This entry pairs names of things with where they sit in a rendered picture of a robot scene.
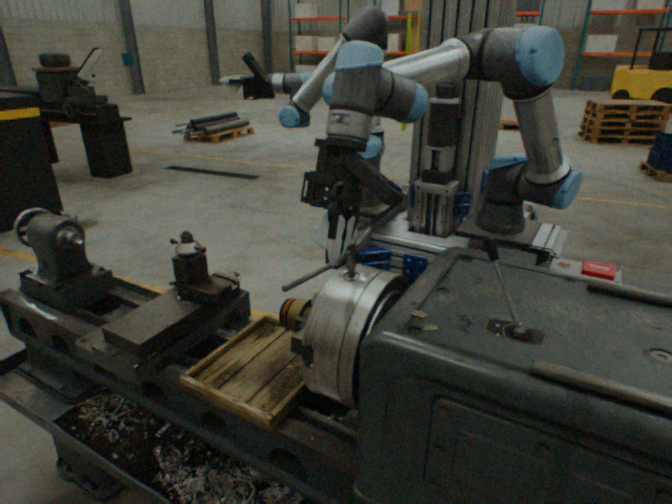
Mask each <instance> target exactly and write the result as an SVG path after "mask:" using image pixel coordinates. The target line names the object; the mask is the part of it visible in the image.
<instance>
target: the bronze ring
mask: <svg viewBox="0 0 672 504"><path fill-rule="evenodd" d="M311 300H312V299H308V300H307V299H303V298H298V299H296V298H288V299H286V300H285V301H284V302H283V304H282V306H281V308H280V312H279V321H280V324H281V325H282V326H284V327H286V328H289V329H290V330H291V331H294V332H295V321H296V319H297V318H298V317H300V316H302V315H304V316H307V317H309V314H310V311H311V309H312V306H313V305H311Z"/></svg>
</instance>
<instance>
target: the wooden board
mask: <svg viewBox="0 0 672 504"><path fill-rule="evenodd" d="M271 316H272V317H271ZM265 322H267V323H266V325H265ZM268 323H270V324H269V325H268ZM263 324H264V326H265V327H263V328H260V327H261V326H263ZM272 324H273V326H270V325H272ZM268 326H269V329H268ZM248 327H249V328H248ZM271 327H272V328H271ZM283 327H284V326H282V325H281V324H280V321H279V317H276V316H273V315H270V314H267V313H264V314H263V315H261V316H260V317H259V318H257V319H256V320H255V321H253V322H252V323H251V325H248V326H247V327H245V328H244V329H243V330H241V332H239V333H237V334H236V335H234V336H233V337H232V338H230V339H229V340H228V341H227V342H226V343H225V344H223V345H222V346H221V347H219V348H218V349H216V350H215V351H213V352H212V353H211V354H209V355H208V356H207V357H206V358H204V359H203V360H204V361H203V360H201V361H200V362H198V363H197V364H195V365H194V366H193V367H191V368H190V369H189V370H187V371H186V372H184V373H183V374H182V375H181V376H182V377H181V376H179V381H180V382H181V383H180V384H181V388H182V389H184V390H186V391H188V392H190V393H192V394H194V395H196V396H198V397H201V398H203V399H205V400H207V401H210V402H211V403H212V404H215V405H217V406H219V407H221V408H223V409H225V410H227V411H229V412H231V413H233V414H235V415H237V416H241V417H242V418H244V419H246V420H248V421H250V422H252V423H254V424H256V425H258V426H260V427H262V428H264V429H266V430H268V431H270V432H272V431H273V430H274V429H275V428H276V427H277V426H278V425H279V424H280V423H281V422H282V421H283V420H284V418H285V417H286V416H287V415H288V414H289V413H290V412H291V411H292V410H293V409H294V408H295V407H296V405H297V404H298V403H299V402H300V401H301V400H302V399H303V398H304V397H305V396H306V394H307V393H308V392H309V391H310V389H309V388H308V387H307V386H306V384H305V382H304V380H303V379H302V378H303V375H302V369H301V362H300V361H302V356H301V355H299V356H298V354H297V356H298V357H297V358H296V356H294V355H295V353H293V352H290V348H291V336H292V335H293V334H295V332H294V331H291V330H290V329H289V328H286V327H284V328H283ZM259 329H260V330H259ZM265 329H266V330H267V331H266V330H265ZM273 329H274V330H273ZM284 329H285V330H287V331H288V330H290V332H289V333H288V332H287V331H285V330H284ZM258 330H259V331H258ZM252 332H254V334H255V335H254V334H252ZM264 332H265V333H264ZM271 332H272V333H271ZM273 332H274V333H273ZM291 332H292V333H291ZM251 334H252V335H251ZM270 334H271V335H270ZM248 336H249V338H247V337H248ZM266 337H267V338H266ZM255 339H256V340H255ZM267 343H269V345H267ZM279 347H280V348H281V349H280V348H279ZM274 353H275V354H274ZM210 355H211V357H210ZM298 358H299V359H298ZM217 360H218V361H217ZM214 362H216V363H214ZM292 362H293V364H294V365H292V364H291V363H292ZM294 362H295V363H294ZM220 363H221V365H220ZM212 364H214V365H213V366H212ZM297 364H298V365H299V366H298V365H297ZM219 365H220V366H219ZM225 365H226V367H225ZM295 365H296V367H295ZM193 368H194V369H193ZM225 368H226V369H225ZM231 368H232V369H231ZM235 368H236V369H235ZM292 368H293V369H294V368H295V369H294V370H293V371H292ZM298 368H299V369H300V370H298ZM205 369H207V370H205ZM209 369H210V370H211V369H212V370H213V371H210V370H209ZM242 369H243V370H242ZM204 370H205V371H204ZM225 370H229V371H225ZM230 370H231V371H230ZM202 371H203V372H202ZM300 371H301V372H300ZM204 372H205V374H204ZM223 372H224V373H223ZM229 372H230V373H229ZM232 372H234V374H231V373H232ZM237 372H238V373H237ZM239 372H240V373H239ZM289 372H291V373H289ZM222 373H223V375H226V377H223V376H222ZM228 373H229V374H228ZM283 373H284V374H283ZM295 373H296V374H295ZM200 374H201V376H200ZM236 374H237V375H236ZM281 374H283V375H281ZM285 374H287V375H286V376H285ZM288 374H289V375H288ZM196 375H199V376H200V377H201V378H200V377H199V376H196ZM214 375H215V376H214ZM292 375H294V376H292ZM296 375H298V376H296ZM195 376H196V377H195ZM282 376H283V378H282ZM288 376H289V377H288ZM290 376H291V377H290ZM194 377H195V378H196V379H195V378H194ZM205 377H207V378H205ZM230 377H232V379H231V378H230ZM235 377H236V378H235ZM244 377H245V378H244ZM298 377H299V378H298ZM203 378H205V379H204V380H203ZM222 378H223V379H222ZM234 378H235V380H236V381H233V380H234ZM286 378H287V379H288V380H286ZM291 378H292V379H291ZM284 379H285V380H286V381H285V380H284ZM289 379H291V380H295V382H294V381H290V380H289ZM298 379H299V380H300V379H301V380H300V381H302V382H301V383H300V381H299V380H298ZM197 380H201V381H198V383H197V384H196V381H197ZM217 380H219V381H217ZM221 380H223V381H224V382H223V381H221ZM227 380H229V381H227ZM281 380H282V381H281ZM216 381H217V382H216ZM230 381H231V382H230ZM237 381H239V382H238V383H237ZM287 381H288V382H287ZM202 382H204V383H205V384H204V383H202ZM206 382H208V384H209V385H208V384H207V385H206ZM221 382H222V383H221ZM225 382H227V383H225ZM233 382H234V383H233ZM296 382H298V383H296ZM269 383H270V384H272V385H269ZM286 383H289V384H286ZM294 383H295V384H294ZM210 384H212V386H211V385H210ZM221 384H222V385H221ZM264 384H267V385H264ZM280 384H282V385H280ZM297 384H298V385H297ZM204 385H205V386H204ZM217 385H218V386H219V387H218V386H217ZM261 385H262V386H261ZM275 385H276V386H275ZM210 386H211V387H210ZM273 386H274V388H272V389H271V387H273ZM287 386H288V387H287ZM212 387H213V388H212ZM246 387H249V388H246ZM264 387H266V388H265V389H263V388H264ZM209 388H211V389H209ZM214 388H215V389H214ZM217 388H219V389H221V390H219V389H218V390H216V389H217ZM284 388H285V389H284ZM293 388H294V389H293ZM262 389H263V390H262ZM273 389H274V390H275V392H277V391H279V390H280V391H279V392H277V393H276V394H275V393H274V391H273ZM292 389H293V390H292ZM261 390H262V391H261ZM255 391H257V392H255ZM285 391H287V392H285ZM291 391H292V392H291ZM223 392H224V393H223ZM226 392H228V393H226ZM288 392H291V393H290V394H289V393H288ZM271 393H272V394H271ZM261 394H262V395H261ZM285 394H286V395H285ZM231 395H232V396H231ZM252 395H254V396H256V397H257V398H256V397H255V398H254V396H253V397H251V396H252ZM257 395H258V396H257ZM272 395H273V396H272ZM280 395H281V396H280ZM291 395H292V396H291ZM239 396H241V397H240V398H238V397H239ZM277 396H278V397H277ZM245 397H246V398H245ZM269 397H271V398H269ZM279 397H280V398H281V400H282V401H281V403H280V401H279V400H280V399H279ZM272 398H273V399H272ZM253 399H254V400H253ZM276 399H277V400H276ZM245 400H247V401H245ZM251 400H252V401H251ZM250 401H251V402H250ZM266 401H267V402H266ZM277 401H278V402H277ZM258 402H261V403H258ZM269 402H270V405H271V406H272V407H274V408H275V407H276V406H277V405H278V406H277V407H276V408H275V409H274V408H273V409H274V410H272V407H271V406H270V405H267V404H268V403H269ZM248 403H249V404H248ZM251 403H252V404H251ZM274 403H276V405H275V404H274ZM279 403H280V404H279ZM250 404H251V405H250ZM261 404H262V405H263V404H265V405H264V406H265V408H266V411H264V410H263V409H265V408H264V406H263V407H262V408H260V409H258V408H259V407H260V406H261ZM267 407H268V408H267ZM269 407H271V408H269ZM267 409H268V411H267ZM270 409H271V410H270ZM266 412H267V413H266ZM269 413H270V415H269Z"/></svg>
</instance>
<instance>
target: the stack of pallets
mask: <svg viewBox="0 0 672 504"><path fill-rule="evenodd" d="M605 105H614V106H605ZM637 106H645V107H637ZM653 106H654V107H653ZM671 106H672V105H671V104H666V103H662V102H658V101H655V100H612V99H587V100H586V107H585V108H584V113H585V114H583V115H584V116H583V118H582V121H583V122H580V123H581V124H580V128H581V131H578V135H579V136H580V137H583V140H590V143H591V144H618V145H647V146H653V144H650V143H628V141H631V142H651V141H654V140H655V136H656V135H655V133H666V132H665V131H664V130H666V126H667V124H666V122H668V120H669V119H670V116H669V115H671V113H669V111H670V108H671ZM607 113H614V114H607ZM645 114H646V115H645ZM651 116H652V117H651ZM660 117H661V119H659V118H660ZM657 126H658V127H657ZM590 137H591V138H590ZM598 138H614V139H598ZM631 139H647V140H631ZM597 141H620V142H597Z"/></svg>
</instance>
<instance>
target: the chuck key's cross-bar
mask: <svg viewBox="0 0 672 504"><path fill-rule="evenodd" d="M372 232H373V228H371V227H369V228H368V229H367V230H366V231H365V232H364V233H363V234H362V235H361V236H360V237H359V238H358V239H357V240H356V248H357V247H358V246H359V245H360V244H361V243H362V242H363V241H364V240H365V239H366V238H367V237H368V236H369V235H370V234H371V233H372ZM350 254H351V251H350V250H346V251H345V253H344V255H343V257H342V258H341V259H340V261H339V262H338V263H337V264H336V265H335V266H337V265H339V264H341V263H342V262H343V261H344V260H345V259H346V258H347V257H348V256H349V255H350ZM335 266H331V265H330V263H327V264H325V265H323V266H321V267H319V268H317V269H315V270H313V271H311V272H309V273H307V274H305V275H303V276H301V277H299V278H297V279H295V280H293V281H291V282H289V283H287V284H285V285H283V286H282V291H283V292H287V291H289V290H291V289H293V288H295V287H297V286H299V285H301V284H303V283H305V282H306V281H308V280H310V279H312V278H314V277H316V276H318V275H320V274H322V273H324V272H326V271H327V270H329V269H331V268H333V267H335Z"/></svg>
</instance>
